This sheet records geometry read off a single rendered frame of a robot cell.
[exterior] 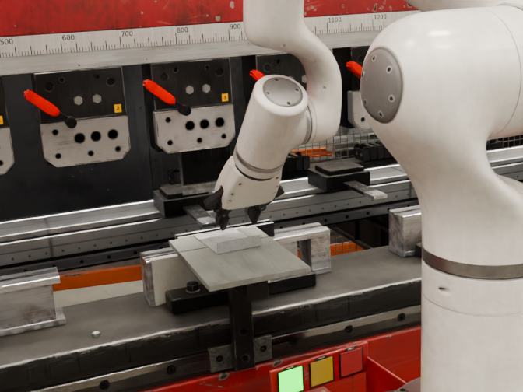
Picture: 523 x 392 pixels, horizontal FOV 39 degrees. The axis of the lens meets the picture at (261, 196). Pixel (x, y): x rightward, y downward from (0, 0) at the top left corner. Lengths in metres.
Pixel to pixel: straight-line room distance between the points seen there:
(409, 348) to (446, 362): 0.84
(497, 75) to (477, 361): 0.27
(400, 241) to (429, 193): 0.96
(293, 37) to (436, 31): 0.46
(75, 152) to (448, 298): 0.80
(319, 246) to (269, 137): 0.49
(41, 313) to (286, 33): 0.70
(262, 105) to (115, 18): 0.37
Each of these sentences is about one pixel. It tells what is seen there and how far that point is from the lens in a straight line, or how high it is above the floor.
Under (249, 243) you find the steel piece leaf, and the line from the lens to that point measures 1.34.
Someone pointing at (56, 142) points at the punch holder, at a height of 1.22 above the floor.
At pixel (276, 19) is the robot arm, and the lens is 1.05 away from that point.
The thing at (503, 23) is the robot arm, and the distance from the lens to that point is 0.66.
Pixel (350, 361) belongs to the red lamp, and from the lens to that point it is 1.33.
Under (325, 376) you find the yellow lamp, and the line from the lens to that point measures 1.31.
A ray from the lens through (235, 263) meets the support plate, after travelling 1.27.
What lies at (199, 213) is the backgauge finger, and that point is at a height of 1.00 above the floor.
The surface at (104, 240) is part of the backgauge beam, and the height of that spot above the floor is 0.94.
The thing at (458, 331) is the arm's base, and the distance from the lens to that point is 0.72.
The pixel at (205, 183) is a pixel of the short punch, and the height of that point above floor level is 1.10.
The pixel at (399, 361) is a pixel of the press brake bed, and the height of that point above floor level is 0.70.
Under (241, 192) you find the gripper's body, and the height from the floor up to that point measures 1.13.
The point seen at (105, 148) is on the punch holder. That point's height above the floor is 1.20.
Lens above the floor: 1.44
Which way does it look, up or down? 15 degrees down
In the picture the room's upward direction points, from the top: 3 degrees counter-clockwise
